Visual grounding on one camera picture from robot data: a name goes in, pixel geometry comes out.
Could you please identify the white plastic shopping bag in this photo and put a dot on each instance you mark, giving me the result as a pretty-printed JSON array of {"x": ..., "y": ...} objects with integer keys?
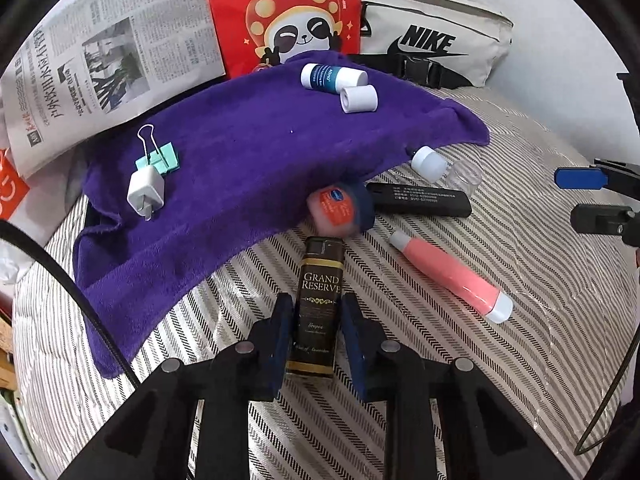
[{"x": 10, "y": 190}]

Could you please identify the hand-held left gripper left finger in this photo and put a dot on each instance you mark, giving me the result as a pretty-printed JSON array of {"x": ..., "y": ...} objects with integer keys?
[{"x": 280, "y": 340}]

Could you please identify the folded newspaper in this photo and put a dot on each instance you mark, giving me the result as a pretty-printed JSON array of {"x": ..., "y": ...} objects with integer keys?
[{"x": 100, "y": 60}]

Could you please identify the blue and white bottle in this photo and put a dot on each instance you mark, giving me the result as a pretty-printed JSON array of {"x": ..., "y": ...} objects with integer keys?
[{"x": 330, "y": 77}]

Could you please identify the green binder clip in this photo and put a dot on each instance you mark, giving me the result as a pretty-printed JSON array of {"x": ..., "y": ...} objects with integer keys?
[{"x": 162, "y": 161}]

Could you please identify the white waist bag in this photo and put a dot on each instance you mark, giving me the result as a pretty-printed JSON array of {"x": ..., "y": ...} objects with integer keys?
[{"x": 450, "y": 5}]

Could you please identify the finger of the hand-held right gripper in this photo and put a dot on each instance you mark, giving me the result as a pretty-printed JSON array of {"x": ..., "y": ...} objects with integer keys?
[
  {"x": 600, "y": 220},
  {"x": 575, "y": 178}
]

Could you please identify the black rectangular stick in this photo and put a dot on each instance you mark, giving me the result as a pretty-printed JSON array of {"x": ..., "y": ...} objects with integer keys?
[{"x": 420, "y": 200}]

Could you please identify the white plastic cylinder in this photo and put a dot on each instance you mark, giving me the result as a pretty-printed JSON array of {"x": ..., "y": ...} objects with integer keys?
[{"x": 358, "y": 98}]

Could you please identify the white charger plug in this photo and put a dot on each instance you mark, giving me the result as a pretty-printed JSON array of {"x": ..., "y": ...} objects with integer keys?
[{"x": 145, "y": 190}]

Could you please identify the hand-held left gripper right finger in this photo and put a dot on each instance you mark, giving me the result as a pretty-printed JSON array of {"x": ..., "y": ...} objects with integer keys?
[{"x": 355, "y": 345}]

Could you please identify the pink tube with white cap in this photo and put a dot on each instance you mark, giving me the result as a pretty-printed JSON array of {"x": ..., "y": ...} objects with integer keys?
[{"x": 445, "y": 275}]

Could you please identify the red paper gift bag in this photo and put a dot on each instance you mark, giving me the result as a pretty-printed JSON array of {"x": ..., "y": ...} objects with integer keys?
[{"x": 240, "y": 20}]

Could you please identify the small orange round jar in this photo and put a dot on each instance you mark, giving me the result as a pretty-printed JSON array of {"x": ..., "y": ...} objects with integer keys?
[{"x": 335, "y": 207}]

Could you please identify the purple towel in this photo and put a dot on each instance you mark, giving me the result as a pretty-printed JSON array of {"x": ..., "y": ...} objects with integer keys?
[{"x": 250, "y": 160}]

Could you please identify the small clear plastic bottle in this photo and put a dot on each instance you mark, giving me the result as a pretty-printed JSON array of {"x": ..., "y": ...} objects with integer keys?
[{"x": 464, "y": 177}]

